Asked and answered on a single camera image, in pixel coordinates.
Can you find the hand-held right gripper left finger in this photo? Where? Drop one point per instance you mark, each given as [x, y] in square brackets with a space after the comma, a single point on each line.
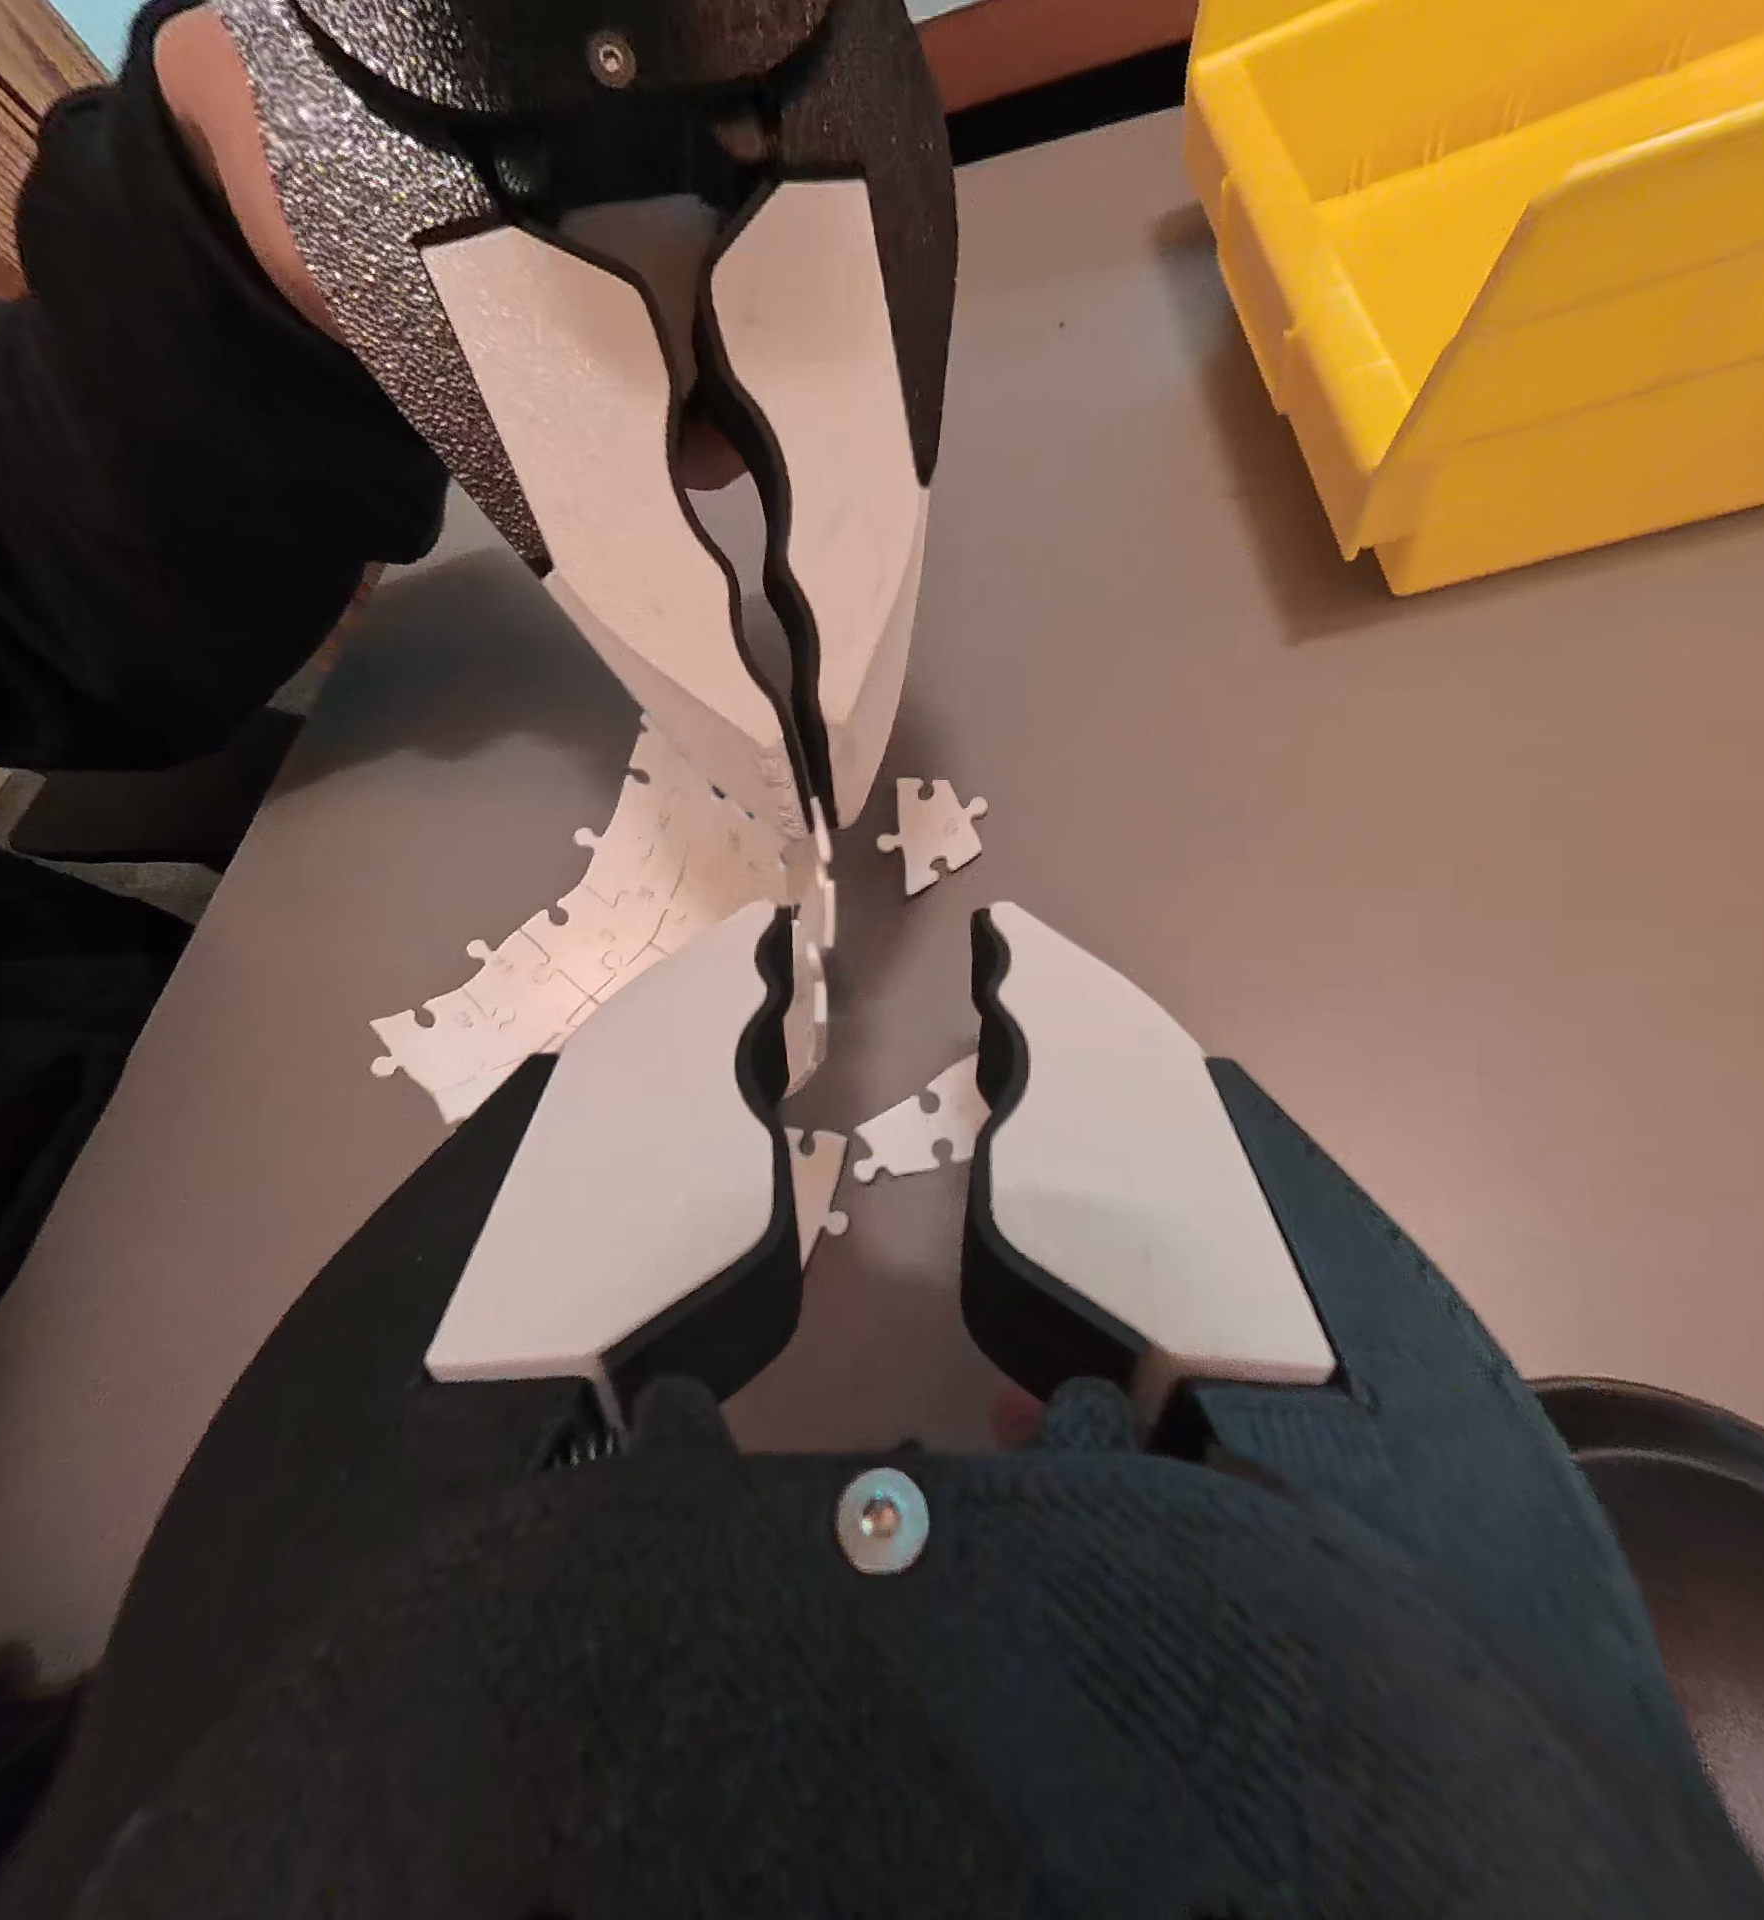
[627, 1200]

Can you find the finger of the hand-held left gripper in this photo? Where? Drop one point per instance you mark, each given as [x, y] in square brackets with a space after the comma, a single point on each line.
[837, 420]
[582, 450]

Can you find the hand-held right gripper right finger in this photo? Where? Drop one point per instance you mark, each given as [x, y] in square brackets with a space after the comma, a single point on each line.
[1139, 1200]

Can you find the partly built white puzzle ball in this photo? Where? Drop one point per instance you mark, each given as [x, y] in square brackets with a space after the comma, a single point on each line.
[644, 901]

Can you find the person's left forearm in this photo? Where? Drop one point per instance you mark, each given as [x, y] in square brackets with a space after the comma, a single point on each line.
[220, 165]

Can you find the black dome puzzle stand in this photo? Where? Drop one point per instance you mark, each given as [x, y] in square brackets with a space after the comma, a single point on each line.
[1724, 1576]

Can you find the person's left hand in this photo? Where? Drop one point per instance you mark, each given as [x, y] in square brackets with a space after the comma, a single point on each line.
[711, 450]

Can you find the grey table with wooden edge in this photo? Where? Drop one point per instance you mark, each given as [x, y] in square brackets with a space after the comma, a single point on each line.
[1062, 52]

